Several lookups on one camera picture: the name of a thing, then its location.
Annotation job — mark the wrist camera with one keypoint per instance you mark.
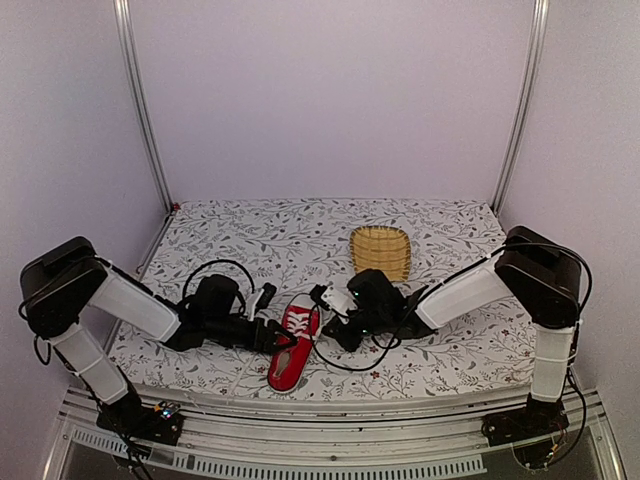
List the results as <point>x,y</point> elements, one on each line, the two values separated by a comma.
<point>332,299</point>
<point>259,300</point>

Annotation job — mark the woven bamboo tray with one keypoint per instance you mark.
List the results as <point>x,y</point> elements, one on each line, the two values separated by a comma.
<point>383,248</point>

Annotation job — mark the aluminium front rail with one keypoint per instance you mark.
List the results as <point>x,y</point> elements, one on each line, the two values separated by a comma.
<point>423,438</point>

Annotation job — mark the red canvas sneaker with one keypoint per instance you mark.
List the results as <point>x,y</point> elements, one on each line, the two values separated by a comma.
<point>286,368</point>

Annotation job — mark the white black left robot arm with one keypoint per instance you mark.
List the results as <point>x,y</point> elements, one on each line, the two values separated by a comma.
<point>61,285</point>

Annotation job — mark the right aluminium frame post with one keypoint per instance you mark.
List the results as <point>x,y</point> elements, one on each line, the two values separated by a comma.
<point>534,55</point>

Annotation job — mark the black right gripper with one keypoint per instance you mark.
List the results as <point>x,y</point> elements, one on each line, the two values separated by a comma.
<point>351,342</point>

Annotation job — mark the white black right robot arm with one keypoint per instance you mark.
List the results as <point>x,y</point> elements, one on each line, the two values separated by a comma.
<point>550,282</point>

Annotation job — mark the white shoelace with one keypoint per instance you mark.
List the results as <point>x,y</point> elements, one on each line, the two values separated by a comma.
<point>297,323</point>

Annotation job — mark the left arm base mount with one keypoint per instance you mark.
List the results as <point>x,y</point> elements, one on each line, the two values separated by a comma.
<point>133,420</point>

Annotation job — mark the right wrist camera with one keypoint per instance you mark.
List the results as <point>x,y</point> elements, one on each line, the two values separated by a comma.
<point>332,299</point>

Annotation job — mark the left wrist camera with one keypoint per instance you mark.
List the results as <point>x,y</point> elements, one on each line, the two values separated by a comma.
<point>259,300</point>

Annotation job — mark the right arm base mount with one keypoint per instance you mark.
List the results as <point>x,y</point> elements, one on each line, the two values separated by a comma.
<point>542,425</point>

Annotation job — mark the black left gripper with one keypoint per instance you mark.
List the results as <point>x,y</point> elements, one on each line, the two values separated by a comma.
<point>268,346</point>

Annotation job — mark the left aluminium frame post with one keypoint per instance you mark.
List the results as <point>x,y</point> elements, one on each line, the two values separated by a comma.
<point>126,37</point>

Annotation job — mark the aluminium frame post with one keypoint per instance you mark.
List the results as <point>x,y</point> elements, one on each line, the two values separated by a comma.
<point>126,37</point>
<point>534,55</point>

